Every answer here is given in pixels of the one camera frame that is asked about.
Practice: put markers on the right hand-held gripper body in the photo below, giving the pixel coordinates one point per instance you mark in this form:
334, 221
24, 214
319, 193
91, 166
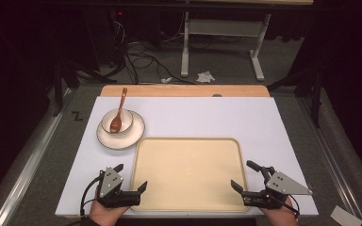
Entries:
283, 185

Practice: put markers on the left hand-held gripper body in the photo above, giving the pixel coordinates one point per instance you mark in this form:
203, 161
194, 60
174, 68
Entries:
110, 183

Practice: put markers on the person's right hand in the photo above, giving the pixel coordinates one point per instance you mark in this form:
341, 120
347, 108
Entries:
279, 216

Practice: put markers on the person's left hand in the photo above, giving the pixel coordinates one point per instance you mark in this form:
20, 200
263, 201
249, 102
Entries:
105, 215

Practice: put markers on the white plate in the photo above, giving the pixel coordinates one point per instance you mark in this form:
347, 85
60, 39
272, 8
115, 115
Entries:
121, 142

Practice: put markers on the brown wooden spoon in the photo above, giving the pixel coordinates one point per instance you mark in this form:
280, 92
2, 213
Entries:
116, 124

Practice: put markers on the white bowl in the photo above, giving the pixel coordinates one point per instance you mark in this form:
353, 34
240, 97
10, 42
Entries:
126, 121

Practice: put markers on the beige plastic tray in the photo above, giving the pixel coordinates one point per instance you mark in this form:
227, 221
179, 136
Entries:
188, 172

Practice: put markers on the white table mat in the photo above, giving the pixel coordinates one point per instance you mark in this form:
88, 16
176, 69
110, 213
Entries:
201, 119

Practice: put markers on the flat white paper sheet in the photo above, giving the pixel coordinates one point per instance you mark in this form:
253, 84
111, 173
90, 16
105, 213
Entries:
345, 216

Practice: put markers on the grey round table grommet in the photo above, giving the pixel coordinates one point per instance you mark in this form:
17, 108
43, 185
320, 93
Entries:
217, 95

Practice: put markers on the black metal stand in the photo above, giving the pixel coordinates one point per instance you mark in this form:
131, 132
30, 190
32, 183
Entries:
316, 94
58, 91

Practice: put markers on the small crumpled white paper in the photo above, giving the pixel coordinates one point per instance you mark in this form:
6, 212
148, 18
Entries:
166, 80

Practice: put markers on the large crumpled white paper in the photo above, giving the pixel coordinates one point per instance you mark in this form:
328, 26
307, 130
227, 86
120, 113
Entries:
205, 77

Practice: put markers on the aluminium rail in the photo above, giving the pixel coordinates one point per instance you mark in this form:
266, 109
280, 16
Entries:
333, 157
28, 171

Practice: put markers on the white metal desk frame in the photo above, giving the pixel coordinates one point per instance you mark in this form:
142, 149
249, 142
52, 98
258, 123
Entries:
223, 27

